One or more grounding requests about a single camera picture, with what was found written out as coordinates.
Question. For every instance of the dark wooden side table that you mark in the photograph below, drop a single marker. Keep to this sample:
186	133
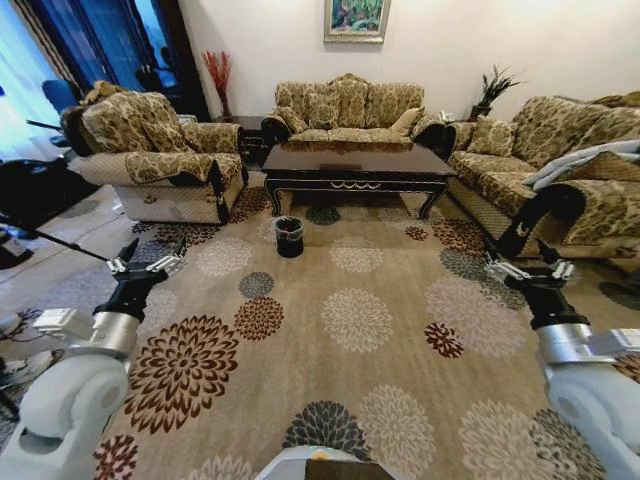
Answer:
247	127

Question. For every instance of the floral patterned armchair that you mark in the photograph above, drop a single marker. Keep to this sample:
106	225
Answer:
150	150

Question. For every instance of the red branches in vase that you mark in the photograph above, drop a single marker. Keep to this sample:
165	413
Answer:
218	75

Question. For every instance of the large floral cushion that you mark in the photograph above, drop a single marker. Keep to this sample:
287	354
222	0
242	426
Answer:
492	136

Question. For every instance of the white tissue box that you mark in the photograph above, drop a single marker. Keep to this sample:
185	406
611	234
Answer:
445	117

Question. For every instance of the floral square cushion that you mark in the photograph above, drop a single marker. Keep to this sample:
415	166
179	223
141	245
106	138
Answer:
292	120
406	121

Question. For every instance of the pale blue blanket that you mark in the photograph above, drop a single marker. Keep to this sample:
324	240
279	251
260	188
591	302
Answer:
575	162

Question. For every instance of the dark wooden coffee table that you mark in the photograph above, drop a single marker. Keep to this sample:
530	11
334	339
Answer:
350	162

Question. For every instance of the floral three-seat sofa with carved crest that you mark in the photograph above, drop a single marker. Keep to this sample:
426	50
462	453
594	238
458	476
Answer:
350	112

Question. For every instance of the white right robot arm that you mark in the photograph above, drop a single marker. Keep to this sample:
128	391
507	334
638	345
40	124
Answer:
585	400

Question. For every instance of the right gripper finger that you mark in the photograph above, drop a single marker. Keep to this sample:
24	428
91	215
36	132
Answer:
502	269
562	269

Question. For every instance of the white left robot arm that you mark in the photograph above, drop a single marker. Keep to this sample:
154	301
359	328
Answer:
75	395

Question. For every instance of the white robot front shell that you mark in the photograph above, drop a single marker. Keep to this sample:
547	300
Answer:
285	465

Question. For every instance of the brown fuzzy cushion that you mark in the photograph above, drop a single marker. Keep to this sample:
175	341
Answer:
102	92

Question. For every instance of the black trash bin with liner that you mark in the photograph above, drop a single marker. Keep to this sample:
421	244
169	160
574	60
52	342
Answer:
289	242

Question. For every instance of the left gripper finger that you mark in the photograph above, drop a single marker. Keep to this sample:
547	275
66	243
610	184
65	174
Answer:
121	263
167	264

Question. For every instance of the blue chair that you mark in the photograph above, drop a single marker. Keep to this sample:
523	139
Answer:
59	94

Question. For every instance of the floral sofa with black armrest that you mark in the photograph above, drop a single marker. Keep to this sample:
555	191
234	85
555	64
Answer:
565	200

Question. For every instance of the green potted plant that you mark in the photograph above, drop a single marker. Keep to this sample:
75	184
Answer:
492	87

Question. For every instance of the framed landscape painting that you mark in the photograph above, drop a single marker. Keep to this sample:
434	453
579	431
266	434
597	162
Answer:
356	17

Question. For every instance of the beige floral rug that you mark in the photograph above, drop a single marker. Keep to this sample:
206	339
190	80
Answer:
350	350

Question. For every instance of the black tripod equipment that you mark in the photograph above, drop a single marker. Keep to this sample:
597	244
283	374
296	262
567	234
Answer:
35	195

